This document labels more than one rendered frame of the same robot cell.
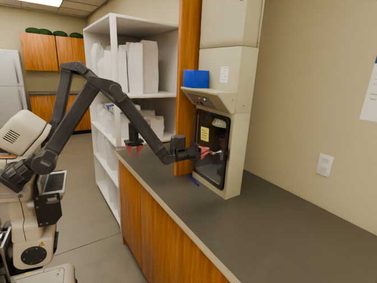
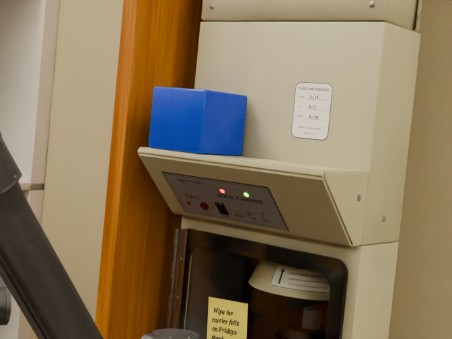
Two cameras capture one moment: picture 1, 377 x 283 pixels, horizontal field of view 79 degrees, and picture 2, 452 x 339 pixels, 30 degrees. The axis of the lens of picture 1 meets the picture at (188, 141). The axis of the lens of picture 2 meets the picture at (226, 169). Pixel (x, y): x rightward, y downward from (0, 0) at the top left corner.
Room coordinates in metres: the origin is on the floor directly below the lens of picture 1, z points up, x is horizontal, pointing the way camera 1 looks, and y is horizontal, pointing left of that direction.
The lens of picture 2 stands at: (0.07, 0.32, 1.55)
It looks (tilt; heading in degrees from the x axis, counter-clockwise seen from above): 3 degrees down; 342
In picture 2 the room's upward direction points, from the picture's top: 5 degrees clockwise
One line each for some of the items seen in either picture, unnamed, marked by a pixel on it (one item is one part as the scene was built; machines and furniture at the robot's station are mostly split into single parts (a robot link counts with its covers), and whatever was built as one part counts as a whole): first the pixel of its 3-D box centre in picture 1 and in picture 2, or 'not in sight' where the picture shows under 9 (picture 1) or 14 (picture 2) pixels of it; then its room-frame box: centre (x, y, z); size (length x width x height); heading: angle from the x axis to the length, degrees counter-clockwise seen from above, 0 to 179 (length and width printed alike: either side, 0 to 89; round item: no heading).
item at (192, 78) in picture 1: (196, 78); (198, 121); (1.26, -0.02, 1.56); 0.10 x 0.10 x 0.09; 34
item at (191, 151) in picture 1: (190, 153); not in sight; (1.07, -0.01, 1.20); 0.07 x 0.07 x 0.10; 34
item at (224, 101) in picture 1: (205, 99); (244, 194); (1.18, -0.08, 1.46); 0.32 x 0.11 x 0.10; 34
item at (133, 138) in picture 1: (133, 137); not in sight; (1.27, 0.32, 1.21); 0.10 x 0.07 x 0.07; 125
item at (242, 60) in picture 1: (229, 122); (305, 278); (1.28, -0.23, 1.33); 0.32 x 0.25 x 0.77; 34
